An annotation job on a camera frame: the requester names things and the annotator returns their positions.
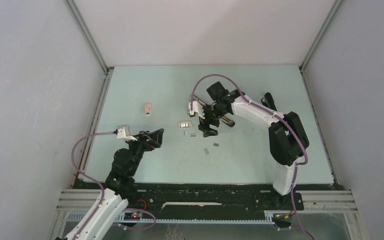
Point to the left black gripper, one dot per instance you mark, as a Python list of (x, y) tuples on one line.
[(154, 139)]

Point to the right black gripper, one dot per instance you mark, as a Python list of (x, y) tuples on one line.
[(204, 126)]

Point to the staple box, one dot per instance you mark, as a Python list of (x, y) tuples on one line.
[(185, 124)]

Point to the beige black long stapler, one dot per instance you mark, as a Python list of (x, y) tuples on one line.
[(227, 121)]

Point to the pink stapler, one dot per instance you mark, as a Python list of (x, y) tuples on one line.
[(147, 109)]

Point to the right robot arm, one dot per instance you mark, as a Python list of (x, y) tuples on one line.
[(288, 140)]

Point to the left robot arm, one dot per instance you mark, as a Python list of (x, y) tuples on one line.
[(119, 188)]

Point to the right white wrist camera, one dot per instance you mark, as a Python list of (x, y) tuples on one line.
[(196, 108)]

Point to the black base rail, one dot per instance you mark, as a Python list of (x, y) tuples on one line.
[(213, 202)]

